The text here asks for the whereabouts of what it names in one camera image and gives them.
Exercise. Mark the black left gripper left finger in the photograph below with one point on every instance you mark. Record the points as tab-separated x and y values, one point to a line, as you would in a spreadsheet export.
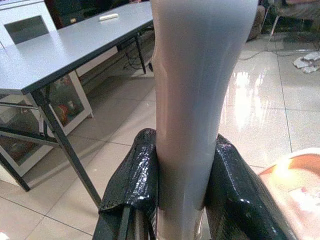
136	175

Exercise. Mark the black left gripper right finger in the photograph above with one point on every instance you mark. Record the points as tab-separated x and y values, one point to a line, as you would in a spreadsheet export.
235	190

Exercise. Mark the white glass-door cabinet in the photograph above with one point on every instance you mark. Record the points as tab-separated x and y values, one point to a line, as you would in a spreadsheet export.
37	120

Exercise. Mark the grey folding table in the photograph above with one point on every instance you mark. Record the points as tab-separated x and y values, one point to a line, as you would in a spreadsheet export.
62	50

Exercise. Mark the crumpled paper scraps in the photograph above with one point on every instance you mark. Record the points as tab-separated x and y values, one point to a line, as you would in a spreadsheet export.
308	62

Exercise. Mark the white object on table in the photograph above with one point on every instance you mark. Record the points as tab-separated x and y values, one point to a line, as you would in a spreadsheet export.
108	17

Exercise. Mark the metal-legged chair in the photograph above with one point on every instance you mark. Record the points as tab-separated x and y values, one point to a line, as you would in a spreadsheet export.
292	17

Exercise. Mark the white cabinet with grey panel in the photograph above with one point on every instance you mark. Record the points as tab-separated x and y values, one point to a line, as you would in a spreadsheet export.
25	23

